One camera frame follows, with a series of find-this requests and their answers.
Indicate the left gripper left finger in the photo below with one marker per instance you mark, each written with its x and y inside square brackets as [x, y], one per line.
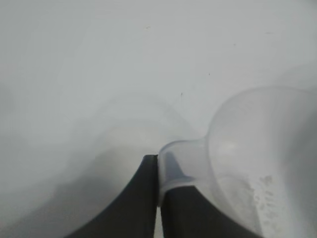
[123, 205]

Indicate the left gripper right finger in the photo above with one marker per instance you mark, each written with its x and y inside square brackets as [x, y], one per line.
[198, 213]

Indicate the white rice grains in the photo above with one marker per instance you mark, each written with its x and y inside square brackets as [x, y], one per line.
[263, 198]

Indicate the translucent plastic measuring cup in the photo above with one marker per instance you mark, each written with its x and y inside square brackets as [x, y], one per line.
[247, 138]

